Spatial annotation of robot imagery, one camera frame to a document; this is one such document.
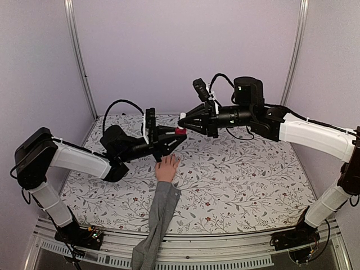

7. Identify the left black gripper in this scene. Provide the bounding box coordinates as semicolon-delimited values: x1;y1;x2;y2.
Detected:
119;125;188;163

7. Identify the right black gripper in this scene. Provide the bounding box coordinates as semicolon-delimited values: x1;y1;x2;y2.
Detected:
177;101;253;140

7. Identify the red nail polish bottle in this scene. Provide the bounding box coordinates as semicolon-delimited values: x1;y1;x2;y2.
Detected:
175;127;187;136

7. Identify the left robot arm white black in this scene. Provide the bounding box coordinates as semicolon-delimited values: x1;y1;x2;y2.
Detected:
10;125;187;244

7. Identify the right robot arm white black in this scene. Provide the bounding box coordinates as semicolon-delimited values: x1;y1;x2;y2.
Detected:
178;76;359;245

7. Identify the person's hand on table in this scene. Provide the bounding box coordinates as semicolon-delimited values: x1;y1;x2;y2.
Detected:
155;154;180;183

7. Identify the floral patterned table cloth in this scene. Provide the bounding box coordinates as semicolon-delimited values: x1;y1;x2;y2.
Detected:
61;128;315;234

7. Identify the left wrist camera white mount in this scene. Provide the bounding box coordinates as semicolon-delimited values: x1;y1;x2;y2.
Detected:
142;107;156;145

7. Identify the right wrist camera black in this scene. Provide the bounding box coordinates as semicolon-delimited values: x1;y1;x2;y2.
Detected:
192;78;218;114

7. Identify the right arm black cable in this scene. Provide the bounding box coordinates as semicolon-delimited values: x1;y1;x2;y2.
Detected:
210;73;236;88

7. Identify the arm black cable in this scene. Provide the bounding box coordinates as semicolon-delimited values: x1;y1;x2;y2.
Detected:
103;98;147;133
210;73;236;88

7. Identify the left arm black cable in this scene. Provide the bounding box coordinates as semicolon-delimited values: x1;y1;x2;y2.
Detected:
103;98;147;133

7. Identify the front aluminium rail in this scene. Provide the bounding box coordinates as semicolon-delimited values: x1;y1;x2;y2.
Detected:
23;218;355;269

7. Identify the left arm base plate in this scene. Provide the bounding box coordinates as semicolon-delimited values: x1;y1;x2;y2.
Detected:
55;223;104;250

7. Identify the left aluminium frame post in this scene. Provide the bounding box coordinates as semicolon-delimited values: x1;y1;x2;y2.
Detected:
64;0;98;120

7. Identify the aluminium frame post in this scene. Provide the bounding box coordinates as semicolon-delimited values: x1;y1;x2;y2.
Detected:
64;0;98;120
280;0;309;106

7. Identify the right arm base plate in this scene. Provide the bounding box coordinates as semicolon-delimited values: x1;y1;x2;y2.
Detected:
269;224;320;264

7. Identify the right aluminium frame post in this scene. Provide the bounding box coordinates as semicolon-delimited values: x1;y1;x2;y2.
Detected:
280;0;309;106

